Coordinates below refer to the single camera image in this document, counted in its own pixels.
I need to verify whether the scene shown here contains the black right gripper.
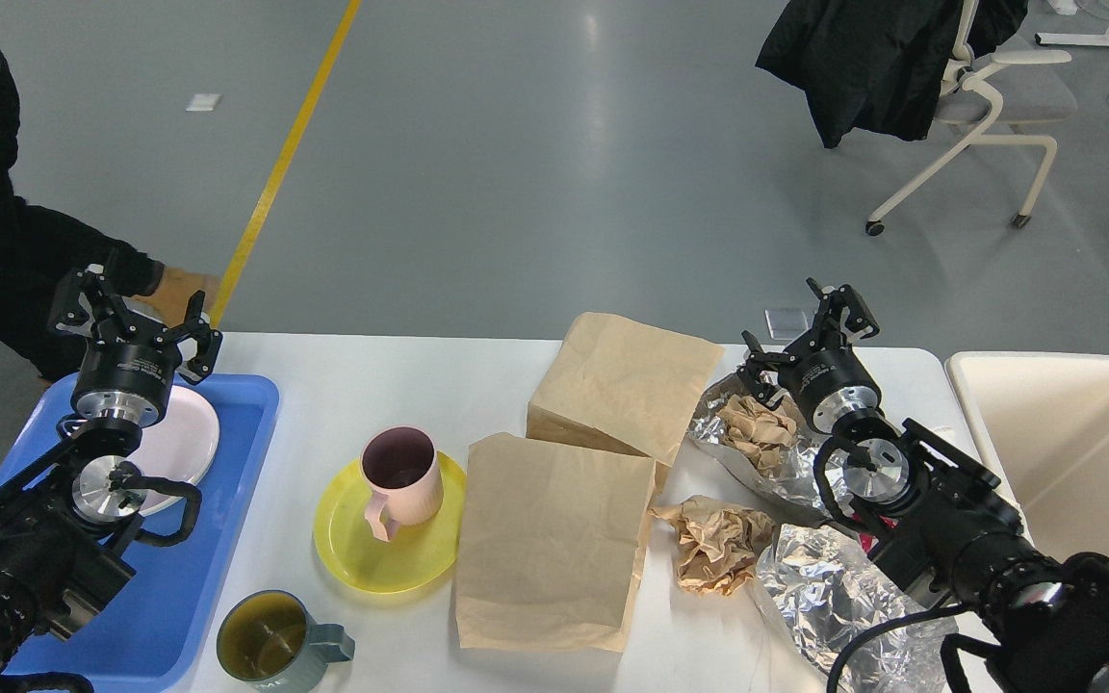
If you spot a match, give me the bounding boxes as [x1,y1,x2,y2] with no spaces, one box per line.
[736,279,882,434]

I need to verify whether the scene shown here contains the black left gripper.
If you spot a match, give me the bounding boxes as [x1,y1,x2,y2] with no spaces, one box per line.
[48,269,223,428]

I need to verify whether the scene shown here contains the pink ribbed mug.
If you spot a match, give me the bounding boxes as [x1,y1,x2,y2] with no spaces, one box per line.
[360,426,444,541]

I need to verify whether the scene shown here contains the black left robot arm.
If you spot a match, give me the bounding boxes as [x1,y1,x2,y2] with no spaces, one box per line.
[0,265,221,692]

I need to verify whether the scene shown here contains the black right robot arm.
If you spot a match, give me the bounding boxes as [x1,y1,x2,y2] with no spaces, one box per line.
[736,279,1109,692]

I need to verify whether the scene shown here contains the crumpled paper in foil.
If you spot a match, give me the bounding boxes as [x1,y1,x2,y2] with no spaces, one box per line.
[718,395,802,479]

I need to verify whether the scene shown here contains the upper aluminium foil sheet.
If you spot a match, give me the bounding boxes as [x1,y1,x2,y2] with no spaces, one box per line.
[686,374,849,531]

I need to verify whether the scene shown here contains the aluminium foil sheet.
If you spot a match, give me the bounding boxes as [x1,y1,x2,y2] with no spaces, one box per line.
[686,374,849,531]
[751,524,958,692]

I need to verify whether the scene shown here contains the pink plate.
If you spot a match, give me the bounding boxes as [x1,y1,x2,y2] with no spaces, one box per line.
[128,387,220,485]

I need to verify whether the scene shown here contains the rear brown paper bag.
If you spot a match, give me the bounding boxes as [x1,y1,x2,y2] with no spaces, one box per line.
[527,312,725,491]

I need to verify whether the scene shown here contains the brown paper bag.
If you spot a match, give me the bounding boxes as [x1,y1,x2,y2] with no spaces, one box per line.
[527,312,725,491]
[452,434,658,653]

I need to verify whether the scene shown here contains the crumpled brown paper ball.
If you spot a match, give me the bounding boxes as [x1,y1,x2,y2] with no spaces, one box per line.
[650,495,779,597]

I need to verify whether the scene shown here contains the lower aluminium foil sheet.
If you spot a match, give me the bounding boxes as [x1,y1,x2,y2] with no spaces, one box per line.
[751,524,958,692]

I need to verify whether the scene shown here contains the black jacket on chair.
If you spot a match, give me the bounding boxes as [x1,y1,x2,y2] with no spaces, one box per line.
[755,0,1030,150]

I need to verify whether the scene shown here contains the white plastic bin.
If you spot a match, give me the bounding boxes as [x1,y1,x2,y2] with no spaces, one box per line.
[946,351,1109,561]

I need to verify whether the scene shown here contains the blue plastic tray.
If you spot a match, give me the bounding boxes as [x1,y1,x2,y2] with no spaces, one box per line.
[0,371,281,693]

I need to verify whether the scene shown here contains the white office chair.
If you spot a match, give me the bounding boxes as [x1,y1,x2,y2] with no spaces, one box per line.
[865,1,1075,237]

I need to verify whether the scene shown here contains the front brown paper bag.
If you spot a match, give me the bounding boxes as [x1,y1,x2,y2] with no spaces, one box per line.
[452,434,658,653]

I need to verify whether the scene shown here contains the green grey mug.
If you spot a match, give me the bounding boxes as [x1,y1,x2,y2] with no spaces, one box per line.
[215,589,356,692]

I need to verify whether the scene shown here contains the yellow plate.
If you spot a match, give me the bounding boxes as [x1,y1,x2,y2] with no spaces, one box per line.
[313,451,466,595]

